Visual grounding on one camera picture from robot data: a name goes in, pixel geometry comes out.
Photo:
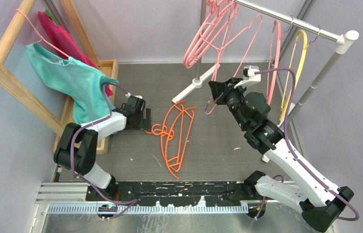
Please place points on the wooden clothes rack frame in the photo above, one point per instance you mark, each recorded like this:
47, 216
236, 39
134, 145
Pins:
20, 92

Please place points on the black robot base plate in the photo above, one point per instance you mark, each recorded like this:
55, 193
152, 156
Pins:
210, 197

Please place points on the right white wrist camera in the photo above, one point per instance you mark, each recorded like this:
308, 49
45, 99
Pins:
250, 77

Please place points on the metal clothes rail stand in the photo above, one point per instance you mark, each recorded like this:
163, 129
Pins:
344, 43

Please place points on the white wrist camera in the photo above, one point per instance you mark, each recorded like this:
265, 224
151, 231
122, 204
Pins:
250, 77
135, 97

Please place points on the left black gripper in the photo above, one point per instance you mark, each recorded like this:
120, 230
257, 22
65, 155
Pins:
145, 124

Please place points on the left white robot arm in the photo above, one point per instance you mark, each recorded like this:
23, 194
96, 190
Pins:
77, 146

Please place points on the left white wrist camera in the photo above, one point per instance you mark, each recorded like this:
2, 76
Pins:
135, 97

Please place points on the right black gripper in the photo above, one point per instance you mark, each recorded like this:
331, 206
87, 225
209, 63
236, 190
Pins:
221, 90

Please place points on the magenta shirt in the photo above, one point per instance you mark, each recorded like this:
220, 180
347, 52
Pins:
68, 48

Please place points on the teal mesh shirt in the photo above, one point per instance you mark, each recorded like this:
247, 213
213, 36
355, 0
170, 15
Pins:
90, 108

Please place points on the yellow wire hanger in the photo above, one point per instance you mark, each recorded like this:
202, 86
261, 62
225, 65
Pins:
296, 64

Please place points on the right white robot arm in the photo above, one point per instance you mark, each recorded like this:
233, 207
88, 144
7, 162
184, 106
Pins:
317, 199

